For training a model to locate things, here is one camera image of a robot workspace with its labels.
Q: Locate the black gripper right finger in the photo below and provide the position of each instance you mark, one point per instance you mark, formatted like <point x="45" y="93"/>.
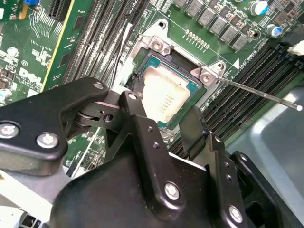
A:
<point x="193" y="133"/>

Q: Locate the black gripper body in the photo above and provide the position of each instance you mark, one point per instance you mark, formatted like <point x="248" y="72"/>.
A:
<point x="114" y="190"/>

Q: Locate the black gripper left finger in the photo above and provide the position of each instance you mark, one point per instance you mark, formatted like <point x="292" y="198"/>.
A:
<point x="35" y="123"/>

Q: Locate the CPU with silver top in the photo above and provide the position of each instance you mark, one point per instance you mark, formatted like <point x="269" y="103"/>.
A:
<point x="164" y="90"/>

